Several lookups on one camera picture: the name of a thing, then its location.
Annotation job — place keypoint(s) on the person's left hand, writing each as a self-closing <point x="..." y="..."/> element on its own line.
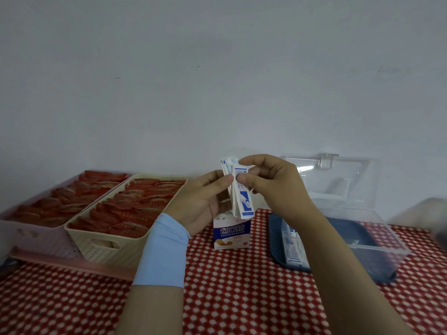
<point x="195" y="202"/>

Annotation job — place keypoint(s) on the pile of red packets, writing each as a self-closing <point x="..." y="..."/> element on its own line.
<point x="132" y="209"/>
<point x="66" y="198"/>

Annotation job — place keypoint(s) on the cream perforated plastic basket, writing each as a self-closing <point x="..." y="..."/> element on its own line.
<point x="104" y="254"/>

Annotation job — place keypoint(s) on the person's left forearm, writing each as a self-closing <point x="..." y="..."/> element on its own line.
<point x="150" y="310"/>

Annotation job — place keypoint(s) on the clear plastic container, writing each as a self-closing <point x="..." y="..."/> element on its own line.
<point x="426" y="216"/>

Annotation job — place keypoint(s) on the clear storage box blue base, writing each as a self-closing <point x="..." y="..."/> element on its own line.
<point x="366" y="247"/>

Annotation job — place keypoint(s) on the bundle of bandage wrappers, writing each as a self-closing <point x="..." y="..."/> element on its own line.
<point x="295" y="252"/>
<point x="244" y="202"/>

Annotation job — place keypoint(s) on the dark grey object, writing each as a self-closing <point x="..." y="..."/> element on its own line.
<point x="7" y="266"/>

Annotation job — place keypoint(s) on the blue white cardboard box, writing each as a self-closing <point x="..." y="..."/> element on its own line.
<point x="230" y="233"/>

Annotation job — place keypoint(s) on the red white checked tablecloth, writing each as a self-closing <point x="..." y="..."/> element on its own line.
<point x="244" y="296"/>

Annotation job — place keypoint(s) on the pink perforated plastic basket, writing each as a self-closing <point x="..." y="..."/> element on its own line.
<point x="38" y="240"/>

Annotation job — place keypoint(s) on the person's right forearm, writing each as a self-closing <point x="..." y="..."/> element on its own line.
<point x="352" y="286"/>

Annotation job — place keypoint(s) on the person's right hand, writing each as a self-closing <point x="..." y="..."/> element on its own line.
<point x="283" y="188"/>

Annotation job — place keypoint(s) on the pink plastic tray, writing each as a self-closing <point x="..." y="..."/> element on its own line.
<point x="70" y="264"/>

